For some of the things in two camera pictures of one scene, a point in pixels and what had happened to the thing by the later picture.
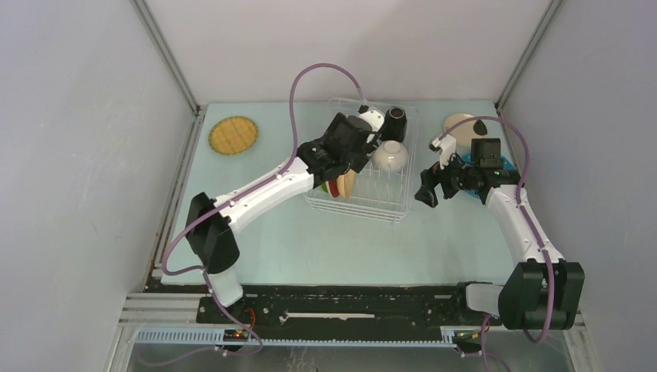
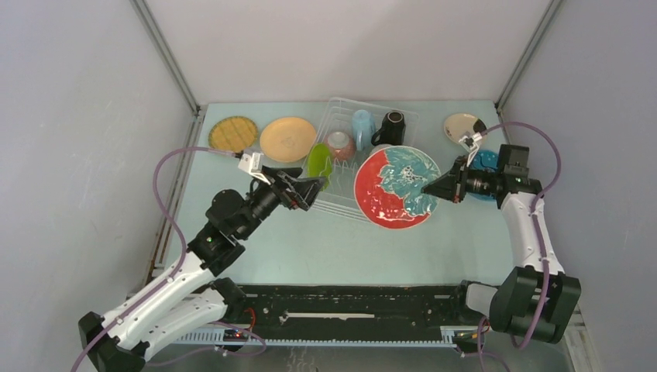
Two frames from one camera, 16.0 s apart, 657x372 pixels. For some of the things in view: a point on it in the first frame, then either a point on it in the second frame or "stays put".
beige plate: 345,184 → 287,139
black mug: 394,125 stays put
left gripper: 360,156 → 302,190
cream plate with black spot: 476,129 stays put
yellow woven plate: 233,135 stays put
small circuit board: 235,335 stays put
